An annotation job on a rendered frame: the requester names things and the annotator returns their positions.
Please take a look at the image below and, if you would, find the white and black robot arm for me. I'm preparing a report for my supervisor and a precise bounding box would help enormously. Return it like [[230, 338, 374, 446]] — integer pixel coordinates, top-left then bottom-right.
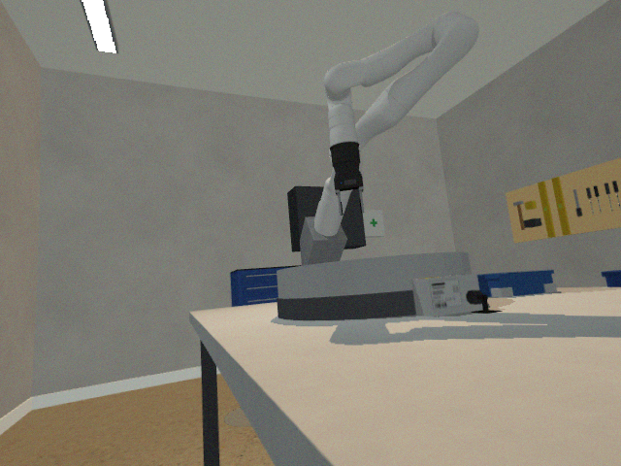
[[314, 11, 479, 236]]

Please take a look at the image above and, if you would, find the blue square tray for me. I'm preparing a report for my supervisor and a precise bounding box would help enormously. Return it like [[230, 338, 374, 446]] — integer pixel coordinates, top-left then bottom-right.
[[477, 270, 557, 297]]

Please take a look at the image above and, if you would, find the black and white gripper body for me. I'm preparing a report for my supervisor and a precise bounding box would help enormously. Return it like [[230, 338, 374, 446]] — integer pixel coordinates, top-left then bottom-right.
[[329, 123, 363, 191]]

